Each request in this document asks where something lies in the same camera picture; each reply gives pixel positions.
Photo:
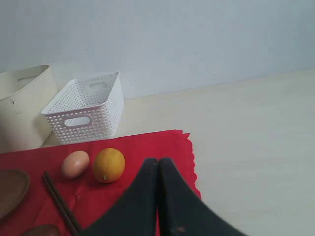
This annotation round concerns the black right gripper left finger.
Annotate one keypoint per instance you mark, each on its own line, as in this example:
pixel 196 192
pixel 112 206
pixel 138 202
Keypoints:
pixel 134 213

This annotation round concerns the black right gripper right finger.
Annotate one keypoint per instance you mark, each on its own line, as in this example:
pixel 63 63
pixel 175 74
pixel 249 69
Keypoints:
pixel 181 212

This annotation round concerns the yellow lemon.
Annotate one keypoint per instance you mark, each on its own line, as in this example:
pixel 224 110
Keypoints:
pixel 109 165

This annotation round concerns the brown egg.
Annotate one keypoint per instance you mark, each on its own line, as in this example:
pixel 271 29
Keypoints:
pixel 75 164

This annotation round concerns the red tablecloth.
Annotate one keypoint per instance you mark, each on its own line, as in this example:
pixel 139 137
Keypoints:
pixel 86 197

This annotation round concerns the brown wooden spoon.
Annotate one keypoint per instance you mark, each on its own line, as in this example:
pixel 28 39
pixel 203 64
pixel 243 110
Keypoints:
pixel 42 230

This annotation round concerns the dark wooden chopstick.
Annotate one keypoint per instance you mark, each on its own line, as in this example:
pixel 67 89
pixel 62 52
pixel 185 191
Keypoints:
pixel 67 209
pixel 60 208

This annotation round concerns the white perforated plastic basket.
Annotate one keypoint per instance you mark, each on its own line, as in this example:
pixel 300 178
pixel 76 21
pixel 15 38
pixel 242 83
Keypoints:
pixel 86 109

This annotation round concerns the brown wooden plate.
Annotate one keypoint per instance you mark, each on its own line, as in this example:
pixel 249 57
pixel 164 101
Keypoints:
pixel 14 185

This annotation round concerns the cream plastic bin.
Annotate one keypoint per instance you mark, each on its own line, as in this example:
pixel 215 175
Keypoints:
pixel 24 93

